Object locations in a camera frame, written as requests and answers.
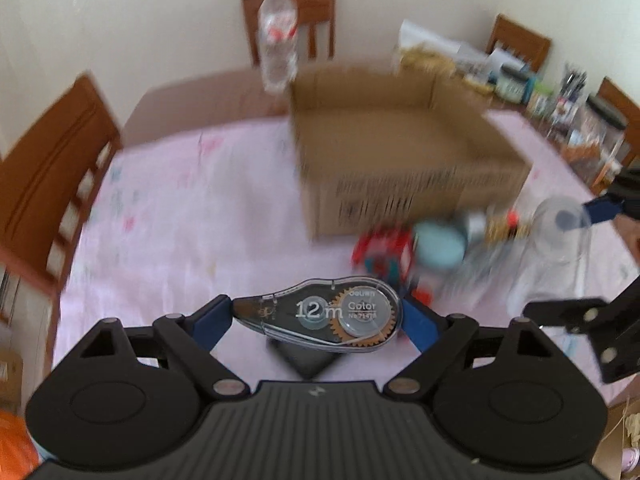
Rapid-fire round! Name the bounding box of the wooden chair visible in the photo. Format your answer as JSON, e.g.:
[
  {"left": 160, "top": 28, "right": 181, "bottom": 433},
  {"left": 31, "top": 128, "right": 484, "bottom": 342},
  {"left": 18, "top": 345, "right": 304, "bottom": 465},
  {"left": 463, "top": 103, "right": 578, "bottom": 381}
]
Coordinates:
[
  {"left": 242, "top": 0, "right": 337, "bottom": 68},
  {"left": 0, "top": 72, "right": 124, "bottom": 301},
  {"left": 596, "top": 76, "right": 640, "bottom": 196},
  {"left": 486, "top": 14, "right": 552, "bottom": 75}
]

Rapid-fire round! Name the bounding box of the orange plastic bag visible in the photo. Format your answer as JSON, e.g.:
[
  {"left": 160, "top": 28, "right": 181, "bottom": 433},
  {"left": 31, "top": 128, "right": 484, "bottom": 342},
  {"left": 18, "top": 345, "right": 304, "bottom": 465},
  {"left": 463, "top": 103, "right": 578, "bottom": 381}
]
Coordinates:
[{"left": 0, "top": 409, "right": 40, "bottom": 480}]

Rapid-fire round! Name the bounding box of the white sheet of paper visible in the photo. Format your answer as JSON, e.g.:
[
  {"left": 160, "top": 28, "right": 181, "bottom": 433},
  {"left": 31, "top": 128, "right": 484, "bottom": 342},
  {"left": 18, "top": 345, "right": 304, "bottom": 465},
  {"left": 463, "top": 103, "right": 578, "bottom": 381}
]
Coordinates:
[{"left": 485, "top": 48, "right": 524, "bottom": 77}]

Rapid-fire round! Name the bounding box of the small brown carton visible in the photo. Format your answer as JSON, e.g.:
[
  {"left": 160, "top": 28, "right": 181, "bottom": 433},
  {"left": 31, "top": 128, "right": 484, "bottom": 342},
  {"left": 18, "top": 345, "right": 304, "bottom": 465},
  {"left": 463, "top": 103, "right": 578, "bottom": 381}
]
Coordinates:
[{"left": 594, "top": 399, "right": 640, "bottom": 480}]

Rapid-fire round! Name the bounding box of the large clear jar black lid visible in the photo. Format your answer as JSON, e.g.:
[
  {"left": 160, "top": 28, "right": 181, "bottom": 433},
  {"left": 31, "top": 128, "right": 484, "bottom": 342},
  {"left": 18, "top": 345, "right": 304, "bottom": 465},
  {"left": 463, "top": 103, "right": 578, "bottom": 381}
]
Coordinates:
[{"left": 566, "top": 94, "right": 629, "bottom": 192}]

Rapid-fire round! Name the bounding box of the teal white medical container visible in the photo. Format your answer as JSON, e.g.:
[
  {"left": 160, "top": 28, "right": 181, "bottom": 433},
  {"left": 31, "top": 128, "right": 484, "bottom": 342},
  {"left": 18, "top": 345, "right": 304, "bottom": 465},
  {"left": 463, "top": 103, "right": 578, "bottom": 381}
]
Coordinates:
[{"left": 414, "top": 219, "right": 469, "bottom": 272}]

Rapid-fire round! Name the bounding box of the small jar with green lid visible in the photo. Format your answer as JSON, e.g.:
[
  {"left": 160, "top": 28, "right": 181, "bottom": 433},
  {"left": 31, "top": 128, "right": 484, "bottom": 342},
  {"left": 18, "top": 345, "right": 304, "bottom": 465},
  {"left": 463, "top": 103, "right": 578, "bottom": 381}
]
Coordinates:
[{"left": 526, "top": 85, "right": 554, "bottom": 115}]

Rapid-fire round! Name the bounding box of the clear plastic water bottle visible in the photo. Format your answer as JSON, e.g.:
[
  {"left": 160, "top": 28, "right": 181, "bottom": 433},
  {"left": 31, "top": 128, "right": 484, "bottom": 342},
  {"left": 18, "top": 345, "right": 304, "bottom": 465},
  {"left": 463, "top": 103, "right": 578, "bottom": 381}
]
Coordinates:
[{"left": 257, "top": 0, "right": 300, "bottom": 93}]

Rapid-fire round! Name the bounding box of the stack of grey papers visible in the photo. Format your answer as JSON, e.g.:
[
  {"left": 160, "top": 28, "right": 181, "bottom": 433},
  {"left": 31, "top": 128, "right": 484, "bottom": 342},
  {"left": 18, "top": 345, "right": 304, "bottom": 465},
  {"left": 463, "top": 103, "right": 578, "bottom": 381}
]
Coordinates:
[{"left": 452, "top": 42, "right": 496, "bottom": 86}]

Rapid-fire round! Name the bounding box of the clear correction tape dispenser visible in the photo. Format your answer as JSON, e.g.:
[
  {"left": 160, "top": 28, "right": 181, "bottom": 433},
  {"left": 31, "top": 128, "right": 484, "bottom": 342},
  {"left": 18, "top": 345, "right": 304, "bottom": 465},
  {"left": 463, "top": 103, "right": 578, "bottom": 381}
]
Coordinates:
[{"left": 232, "top": 276, "right": 403, "bottom": 355}]

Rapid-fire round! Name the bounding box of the clear pen holder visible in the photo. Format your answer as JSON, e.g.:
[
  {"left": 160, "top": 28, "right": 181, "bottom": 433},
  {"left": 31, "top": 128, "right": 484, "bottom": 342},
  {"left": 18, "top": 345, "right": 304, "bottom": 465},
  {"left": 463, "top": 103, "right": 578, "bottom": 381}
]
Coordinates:
[{"left": 551, "top": 62, "right": 589, "bottom": 127}]

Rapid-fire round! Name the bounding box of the red toy train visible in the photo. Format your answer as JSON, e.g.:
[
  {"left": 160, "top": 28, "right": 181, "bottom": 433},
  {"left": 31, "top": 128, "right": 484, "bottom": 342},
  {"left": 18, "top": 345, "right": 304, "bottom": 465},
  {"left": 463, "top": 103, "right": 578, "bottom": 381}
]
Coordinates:
[{"left": 351, "top": 229, "right": 417, "bottom": 287}]

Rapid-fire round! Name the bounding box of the gold tissue pack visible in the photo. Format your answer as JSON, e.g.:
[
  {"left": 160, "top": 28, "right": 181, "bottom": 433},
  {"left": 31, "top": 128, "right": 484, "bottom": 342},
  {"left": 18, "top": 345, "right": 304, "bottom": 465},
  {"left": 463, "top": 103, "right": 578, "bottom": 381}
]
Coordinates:
[{"left": 395, "top": 20, "right": 458, "bottom": 79}]

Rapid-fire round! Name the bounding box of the glass jar with black lid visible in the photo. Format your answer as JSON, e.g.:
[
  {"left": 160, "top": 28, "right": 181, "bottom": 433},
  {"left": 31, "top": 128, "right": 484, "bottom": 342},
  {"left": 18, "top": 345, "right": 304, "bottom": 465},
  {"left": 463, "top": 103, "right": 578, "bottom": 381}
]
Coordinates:
[{"left": 495, "top": 65, "right": 529, "bottom": 107}]

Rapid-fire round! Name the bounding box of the large cardboard box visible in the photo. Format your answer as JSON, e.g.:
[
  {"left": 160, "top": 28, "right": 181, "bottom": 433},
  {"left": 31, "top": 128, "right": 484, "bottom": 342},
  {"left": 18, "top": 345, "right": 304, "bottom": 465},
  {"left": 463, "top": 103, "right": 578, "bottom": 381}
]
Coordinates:
[{"left": 287, "top": 62, "right": 533, "bottom": 241}]

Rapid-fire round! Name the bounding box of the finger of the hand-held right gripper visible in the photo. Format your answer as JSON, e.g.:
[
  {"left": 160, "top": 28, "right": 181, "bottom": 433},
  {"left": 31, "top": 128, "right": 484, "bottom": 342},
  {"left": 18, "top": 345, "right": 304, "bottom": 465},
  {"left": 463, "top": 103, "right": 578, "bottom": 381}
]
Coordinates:
[
  {"left": 582, "top": 165, "right": 640, "bottom": 224},
  {"left": 522, "top": 276, "right": 640, "bottom": 387}
]

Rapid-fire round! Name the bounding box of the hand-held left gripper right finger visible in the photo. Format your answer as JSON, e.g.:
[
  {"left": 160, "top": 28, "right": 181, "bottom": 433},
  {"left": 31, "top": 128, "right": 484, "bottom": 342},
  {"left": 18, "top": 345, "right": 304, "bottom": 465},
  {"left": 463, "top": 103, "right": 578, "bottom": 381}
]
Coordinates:
[{"left": 384, "top": 295, "right": 562, "bottom": 401}]

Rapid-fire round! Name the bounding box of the clear plastic cup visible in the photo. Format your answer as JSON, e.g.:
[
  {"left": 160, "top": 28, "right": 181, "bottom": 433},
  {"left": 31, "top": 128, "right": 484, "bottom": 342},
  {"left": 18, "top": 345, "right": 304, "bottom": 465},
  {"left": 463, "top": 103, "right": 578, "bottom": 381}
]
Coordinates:
[{"left": 506, "top": 196, "right": 594, "bottom": 313}]

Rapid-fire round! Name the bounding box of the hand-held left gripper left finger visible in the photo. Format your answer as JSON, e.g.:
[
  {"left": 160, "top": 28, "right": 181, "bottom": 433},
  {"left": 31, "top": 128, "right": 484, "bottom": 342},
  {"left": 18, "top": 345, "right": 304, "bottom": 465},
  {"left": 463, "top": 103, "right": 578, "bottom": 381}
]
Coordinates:
[{"left": 80, "top": 294, "right": 249, "bottom": 401}]

